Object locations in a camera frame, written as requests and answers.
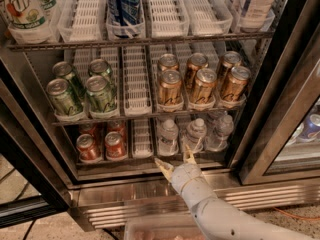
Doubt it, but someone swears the clear water bottle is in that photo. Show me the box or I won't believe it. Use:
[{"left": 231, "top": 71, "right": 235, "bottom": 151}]
[
  {"left": 158, "top": 119, "right": 179, "bottom": 156},
  {"left": 181, "top": 118, "right": 207, "bottom": 153},
  {"left": 205, "top": 115, "right": 234, "bottom": 152}
]

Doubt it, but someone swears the clear plastic bin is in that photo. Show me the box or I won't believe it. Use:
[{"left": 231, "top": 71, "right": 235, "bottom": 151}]
[{"left": 124, "top": 214, "right": 206, "bottom": 240}]

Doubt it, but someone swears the front right gold can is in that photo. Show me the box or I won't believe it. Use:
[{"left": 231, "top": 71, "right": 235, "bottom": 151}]
[{"left": 220, "top": 66, "right": 251, "bottom": 102}]

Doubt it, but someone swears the front left gold can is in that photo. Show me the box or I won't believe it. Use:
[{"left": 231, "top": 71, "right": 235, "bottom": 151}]
[{"left": 158, "top": 70, "right": 182, "bottom": 106}]

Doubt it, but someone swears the blue pepsi bottle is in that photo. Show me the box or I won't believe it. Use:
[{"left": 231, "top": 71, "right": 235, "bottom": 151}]
[{"left": 106, "top": 0, "right": 143, "bottom": 38}]

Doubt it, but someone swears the front left green can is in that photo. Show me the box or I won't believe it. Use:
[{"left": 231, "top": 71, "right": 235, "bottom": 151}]
[{"left": 46, "top": 78, "right": 83, "bottom": 116}]

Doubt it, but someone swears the back left red can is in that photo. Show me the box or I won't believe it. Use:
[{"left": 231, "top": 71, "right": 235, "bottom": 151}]
[{"left": 79, "top": 124, "right": 98, "bottom": 140}]

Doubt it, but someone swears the wire shelf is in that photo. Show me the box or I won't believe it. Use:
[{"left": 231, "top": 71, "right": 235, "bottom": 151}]
[
  {"left": 5, "top": 31, "right": 274, "bottom": 52},
  {"left": 51, "top": 106, "right": 243, "bottom": 126}
]

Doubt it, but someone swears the blue can behind glass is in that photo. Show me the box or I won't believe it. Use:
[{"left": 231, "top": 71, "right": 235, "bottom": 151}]
[{"left": 297, "top": 114, "right": 320, "bottom": 142}]

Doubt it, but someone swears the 7up soda bottle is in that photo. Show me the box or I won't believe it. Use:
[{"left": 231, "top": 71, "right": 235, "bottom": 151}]
[{"left": 4, "top": 0, "right": 51, "bottom": 44}]

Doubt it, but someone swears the back left green can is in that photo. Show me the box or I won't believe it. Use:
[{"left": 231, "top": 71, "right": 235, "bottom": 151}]
[{"left": 52, "top": 61, "right": 85, "bottom": 100}]

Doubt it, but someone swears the front middle gold can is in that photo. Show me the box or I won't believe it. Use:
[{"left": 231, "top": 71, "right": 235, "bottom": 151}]
[{"left": 189, "top": 68, "right": 217, "bottom": 104}]

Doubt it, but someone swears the front right green can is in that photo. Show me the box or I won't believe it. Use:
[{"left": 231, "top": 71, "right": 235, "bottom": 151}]
[{"left": 86, "top": 75, "right": 116, "bottom": 113}]

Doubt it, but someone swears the back right green can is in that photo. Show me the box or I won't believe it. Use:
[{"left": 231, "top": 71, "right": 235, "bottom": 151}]
[{"left": 88, "top": 58, "right": 114, "bottom": 84}]

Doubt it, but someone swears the back left gold can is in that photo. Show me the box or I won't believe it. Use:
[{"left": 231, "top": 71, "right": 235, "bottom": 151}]
[{"left": 157, "top": 53, "right": 179, "bottom": 71}]

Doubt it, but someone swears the white label bottle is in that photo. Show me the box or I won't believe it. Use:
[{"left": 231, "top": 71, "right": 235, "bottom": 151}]
[{"left": 239, "top": 0, "right": 274, "bottom": 32}]

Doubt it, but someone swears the back middle gold can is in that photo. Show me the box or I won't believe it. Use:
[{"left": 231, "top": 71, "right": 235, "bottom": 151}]
[{"left": 184, "top": 52, "right": 209, "bottom": 89}]

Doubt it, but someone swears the front right red can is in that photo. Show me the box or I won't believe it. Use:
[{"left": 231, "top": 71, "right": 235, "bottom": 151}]
[{"left": 105, "top": 131, "right": 126, "bottom": 160}]

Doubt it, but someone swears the gold can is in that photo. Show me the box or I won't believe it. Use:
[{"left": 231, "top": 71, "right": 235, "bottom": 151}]
[
  {"left": 158, "top": 70, "right": 182, "bottom": 106},
  {"left": 189, "top": 68, "right": 217, "bottom": 104},
  {"left": 157, "top": 53, "right": 179, "bottom": 71},
  {"left": 217, "top": 51, "right": 242, "bottom": 84},
  {"left": 184, "top": 52, "right": 209, "bottom": 89},
  {"left": 220, "top": 66, "right": 251, "bottom": 102}
]

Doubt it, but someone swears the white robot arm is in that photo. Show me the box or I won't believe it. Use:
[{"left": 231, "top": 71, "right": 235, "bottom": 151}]
[{"left": 154, "top": 146, "right": 314, "bottom": 240}]

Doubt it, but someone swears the orange cable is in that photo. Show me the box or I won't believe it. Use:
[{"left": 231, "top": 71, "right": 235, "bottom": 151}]
[{"left": 272, "top": 206, "right": 320, "bottom": 222}]

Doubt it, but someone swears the green can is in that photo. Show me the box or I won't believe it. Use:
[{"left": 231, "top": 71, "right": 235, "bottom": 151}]
[
  {"left": 46, "top": 78, "right": 83, "bottom": 116},
  {"left": 88, "top": 58, "right": 114, "bottom": 84},
  {"left": 52, "top": 61, "right": 85, "bottom": 100},
  {"left": 86, "top": 75, "right": 116, "bottom": 113}
]

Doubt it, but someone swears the black cable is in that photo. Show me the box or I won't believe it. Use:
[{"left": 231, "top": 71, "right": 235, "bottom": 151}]
[{"left": 21, "top": 219, "right": 38, "bottom": 240}]

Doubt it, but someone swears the glass fridge door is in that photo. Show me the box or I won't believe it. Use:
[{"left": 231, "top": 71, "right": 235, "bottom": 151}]
[{"left": 239, "top": 25, "right": 320, "bottom": 185}]

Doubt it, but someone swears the top wire shelf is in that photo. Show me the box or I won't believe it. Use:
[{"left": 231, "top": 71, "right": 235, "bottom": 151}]
[{"left": 5, "top": 31, "right": 274, "bottom": 52}]

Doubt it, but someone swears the middle wire shelf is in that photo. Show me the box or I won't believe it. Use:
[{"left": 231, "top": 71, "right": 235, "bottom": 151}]
[{"left": 51, "top": 106, "right": 243, "bottom": 126}]

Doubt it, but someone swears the back right gold can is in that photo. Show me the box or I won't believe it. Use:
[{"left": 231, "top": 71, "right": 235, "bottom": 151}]
[{"left": 217, "top": 51, "right": 242, "bottom": 84}]

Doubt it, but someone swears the front left red can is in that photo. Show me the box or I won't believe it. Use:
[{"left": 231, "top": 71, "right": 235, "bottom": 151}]
[{"left": 76, "top": 134, "right": 101, "bottom": 163}]

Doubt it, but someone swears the red can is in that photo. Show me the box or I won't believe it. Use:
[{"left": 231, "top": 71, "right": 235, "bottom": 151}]
[
  {"left": 76, "top": 134, "right": 101, "bottom": 163},
  {"left": 107, "top": 121, "right": 126, "bottom": 140},
  {"left": 105, "top": 131, "right": 126, "bottom": 160},
  {"left": 79, "top": 124, "right": 98, "bottom": 140}
]

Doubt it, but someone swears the back right red can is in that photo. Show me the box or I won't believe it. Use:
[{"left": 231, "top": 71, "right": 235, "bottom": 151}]
[{"left": 107, "top": 121, "right": 126, "bottom": 140}]

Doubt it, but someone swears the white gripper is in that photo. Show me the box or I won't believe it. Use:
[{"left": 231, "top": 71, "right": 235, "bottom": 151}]
[{"left": 155, "top": 145, "right": 204, "bottom": 194}]

